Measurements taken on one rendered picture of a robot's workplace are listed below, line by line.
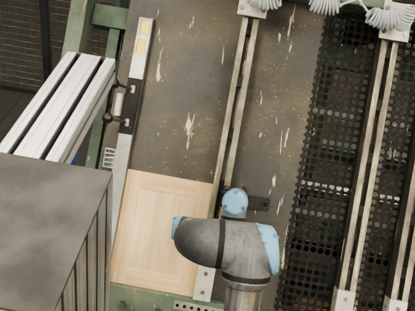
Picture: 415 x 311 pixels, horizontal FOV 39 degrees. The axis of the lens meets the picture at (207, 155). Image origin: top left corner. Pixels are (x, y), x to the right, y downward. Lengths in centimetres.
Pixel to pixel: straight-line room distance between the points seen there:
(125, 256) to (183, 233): 77
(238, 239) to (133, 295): 85
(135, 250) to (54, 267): 145
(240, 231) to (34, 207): 69
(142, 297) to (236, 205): 58
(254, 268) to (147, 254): 83
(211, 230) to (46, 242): 69
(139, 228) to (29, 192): 136
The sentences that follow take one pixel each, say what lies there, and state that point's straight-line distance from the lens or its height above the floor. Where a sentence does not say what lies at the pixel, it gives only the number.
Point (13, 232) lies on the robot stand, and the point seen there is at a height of 203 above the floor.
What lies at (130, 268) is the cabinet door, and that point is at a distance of 214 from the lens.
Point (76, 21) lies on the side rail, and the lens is 218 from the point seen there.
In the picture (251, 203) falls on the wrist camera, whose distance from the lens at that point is 192.
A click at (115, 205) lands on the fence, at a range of 210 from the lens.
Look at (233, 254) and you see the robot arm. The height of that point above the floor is 158.
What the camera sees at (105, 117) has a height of 143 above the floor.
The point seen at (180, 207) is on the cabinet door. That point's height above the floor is 113.
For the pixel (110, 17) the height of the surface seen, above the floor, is 161.
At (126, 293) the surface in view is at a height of 89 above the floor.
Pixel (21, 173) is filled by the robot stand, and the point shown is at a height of 203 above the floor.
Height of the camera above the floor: 254
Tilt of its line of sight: 37 degrees down
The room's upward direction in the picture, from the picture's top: 8 degrees clockwise
